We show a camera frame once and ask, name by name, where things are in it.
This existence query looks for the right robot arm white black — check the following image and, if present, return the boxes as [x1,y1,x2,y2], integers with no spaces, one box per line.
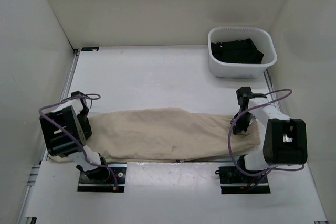
[228,87,308,182]

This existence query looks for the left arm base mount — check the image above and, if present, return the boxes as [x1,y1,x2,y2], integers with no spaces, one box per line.
[77,163,127,193]

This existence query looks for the beige trousers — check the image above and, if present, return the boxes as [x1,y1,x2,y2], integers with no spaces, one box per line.
[49,106,262,163]

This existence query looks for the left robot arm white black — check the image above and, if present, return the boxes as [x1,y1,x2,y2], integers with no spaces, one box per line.
[38,91,112,183]

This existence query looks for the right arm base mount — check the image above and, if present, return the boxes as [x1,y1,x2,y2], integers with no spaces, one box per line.
[215,166,271,195]

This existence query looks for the white plastic basket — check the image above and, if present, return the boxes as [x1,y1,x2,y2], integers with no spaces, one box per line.
[207,26,278,79]

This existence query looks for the black trousers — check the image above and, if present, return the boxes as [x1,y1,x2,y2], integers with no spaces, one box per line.
[211,38,264,64]

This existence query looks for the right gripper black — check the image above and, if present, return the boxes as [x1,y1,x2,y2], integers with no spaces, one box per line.
[230,110,257,134]

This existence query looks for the black corner bracket label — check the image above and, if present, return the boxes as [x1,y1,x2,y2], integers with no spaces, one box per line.
[81,47,99,51]

